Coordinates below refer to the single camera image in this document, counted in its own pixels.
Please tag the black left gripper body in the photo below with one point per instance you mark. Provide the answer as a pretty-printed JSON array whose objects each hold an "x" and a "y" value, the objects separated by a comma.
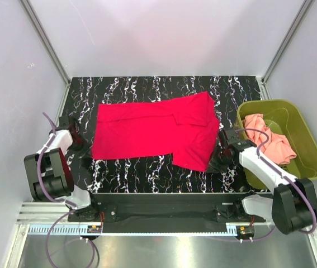
[{"x": 80, "y": 146}]

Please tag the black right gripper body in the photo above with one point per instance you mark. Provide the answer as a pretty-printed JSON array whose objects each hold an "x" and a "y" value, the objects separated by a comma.
[{"x": 221, "y": 162}]

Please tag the red t shirt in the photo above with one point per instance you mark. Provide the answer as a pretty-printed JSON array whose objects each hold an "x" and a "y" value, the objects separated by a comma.
[{"x": 185, "y": 127}]

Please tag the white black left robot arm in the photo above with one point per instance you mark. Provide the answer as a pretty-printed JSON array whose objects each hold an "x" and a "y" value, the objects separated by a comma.
[{"x": 49, "y": 176}]

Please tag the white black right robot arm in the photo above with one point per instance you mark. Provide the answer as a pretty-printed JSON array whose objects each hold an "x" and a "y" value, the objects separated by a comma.
[{"x": 293, "y": 205}]

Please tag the pink t shirt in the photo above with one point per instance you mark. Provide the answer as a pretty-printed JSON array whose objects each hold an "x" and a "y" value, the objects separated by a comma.
[{"x": 277, "y": 148}]

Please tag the olive green plastic bin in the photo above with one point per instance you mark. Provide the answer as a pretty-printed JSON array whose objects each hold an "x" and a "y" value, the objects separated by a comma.
[{"x": 284, "y": 118}]

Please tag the right small connector board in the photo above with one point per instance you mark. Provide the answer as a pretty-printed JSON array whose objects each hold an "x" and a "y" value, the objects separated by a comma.
[{"x": 246, "y": 230}]

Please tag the small connector board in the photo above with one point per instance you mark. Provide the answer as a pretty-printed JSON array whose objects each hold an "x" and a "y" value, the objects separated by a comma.
[
  {"x": 94, "y": 229},
  {"x": 246, "y": 230}
]

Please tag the left small connector board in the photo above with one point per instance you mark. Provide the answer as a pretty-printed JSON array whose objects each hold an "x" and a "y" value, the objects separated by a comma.
[{"x": 94, "y": 229}]

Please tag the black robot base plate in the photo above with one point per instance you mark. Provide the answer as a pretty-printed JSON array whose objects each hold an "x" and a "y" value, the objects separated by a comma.
[{"x": 162, "y": 214}]

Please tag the aluminium frame rail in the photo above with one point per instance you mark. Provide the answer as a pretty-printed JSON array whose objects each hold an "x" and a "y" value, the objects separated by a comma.
[{"x": 44, "y": 218}]

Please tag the left aluminium corner post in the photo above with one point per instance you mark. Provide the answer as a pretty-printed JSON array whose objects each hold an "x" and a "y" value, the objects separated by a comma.
[{"x": 40, "y": 31}]

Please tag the aluminium corner post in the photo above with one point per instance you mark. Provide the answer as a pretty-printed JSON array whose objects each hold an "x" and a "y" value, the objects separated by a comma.
[
  {"x": 292, "y": 30},
  {"x": 40, "y": 31}
]

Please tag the right aluminium corner post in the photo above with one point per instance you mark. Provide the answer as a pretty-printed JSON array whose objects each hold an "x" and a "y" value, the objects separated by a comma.
[{"x": 292, "y": 30}]

